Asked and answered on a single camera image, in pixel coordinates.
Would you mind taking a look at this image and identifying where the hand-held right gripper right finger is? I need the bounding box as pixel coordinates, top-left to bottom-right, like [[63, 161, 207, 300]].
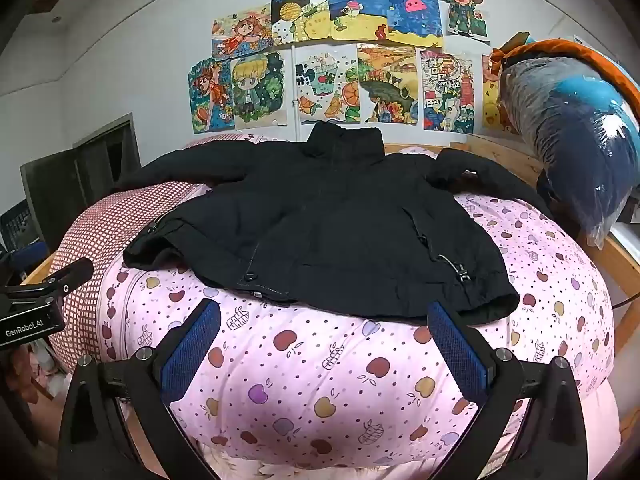
[[427, 301, 588, 480]]

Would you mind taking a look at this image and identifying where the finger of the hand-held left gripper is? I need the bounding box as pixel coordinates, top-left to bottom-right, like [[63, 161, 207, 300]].
[[47, 258, 95, 296]]

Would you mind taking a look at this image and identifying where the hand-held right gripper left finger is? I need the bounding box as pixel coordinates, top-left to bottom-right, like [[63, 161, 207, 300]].
[[57, 299, 222, 480]]

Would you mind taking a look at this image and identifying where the black jacket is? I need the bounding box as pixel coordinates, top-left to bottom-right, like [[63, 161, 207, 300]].
[[111, 121, 553, 325]]

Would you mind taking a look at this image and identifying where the red checked blanket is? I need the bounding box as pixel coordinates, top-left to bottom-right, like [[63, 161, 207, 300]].
[[47, 132, 261, 376]]

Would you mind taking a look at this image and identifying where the black plastic crate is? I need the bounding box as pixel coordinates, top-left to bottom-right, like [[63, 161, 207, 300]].
[[0, 205, 38, 256]]

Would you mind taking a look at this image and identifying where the dark cabinet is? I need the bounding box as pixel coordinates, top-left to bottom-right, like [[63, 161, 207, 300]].
[[20, 112, 143, 251]]

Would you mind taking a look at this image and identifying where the pink apple-print quilt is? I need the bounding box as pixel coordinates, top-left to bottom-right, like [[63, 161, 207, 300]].
[[95, 145, 616, 480]]

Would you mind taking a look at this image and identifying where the plastic-bagged bedding bundle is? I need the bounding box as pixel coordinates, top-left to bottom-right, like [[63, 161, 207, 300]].
[[490, 32, 640, 248]]

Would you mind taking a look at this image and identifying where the wooden bed frame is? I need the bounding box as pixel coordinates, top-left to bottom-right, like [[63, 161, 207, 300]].
[[20, 142, 640, 356]]

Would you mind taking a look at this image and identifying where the group of colourful wall drawings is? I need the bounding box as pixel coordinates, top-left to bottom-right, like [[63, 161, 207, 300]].
[[187, 0, 516, 136]]

